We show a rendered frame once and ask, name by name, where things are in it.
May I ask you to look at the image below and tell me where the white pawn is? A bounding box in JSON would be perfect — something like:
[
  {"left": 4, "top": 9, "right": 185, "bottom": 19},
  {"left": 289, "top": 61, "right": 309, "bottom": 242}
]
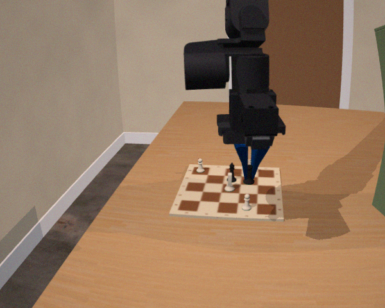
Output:
[
  {"left": 196, "top": 158, "right": 205, "bottom": 173},
  {"left": 242, "top": 194, "right": 252, "bottom": 211}
]

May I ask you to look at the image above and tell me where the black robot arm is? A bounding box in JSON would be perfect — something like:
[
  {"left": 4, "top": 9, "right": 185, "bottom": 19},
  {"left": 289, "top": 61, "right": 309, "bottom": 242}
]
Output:
[{"left": 184, "top": 0, "right": 279, "bottom": 150}]

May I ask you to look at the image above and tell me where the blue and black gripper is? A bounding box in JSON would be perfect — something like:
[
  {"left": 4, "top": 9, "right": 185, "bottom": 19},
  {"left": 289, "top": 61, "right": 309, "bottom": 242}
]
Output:
[{"left": 217, "top": 86, "right": 286, "bottom": 179}]

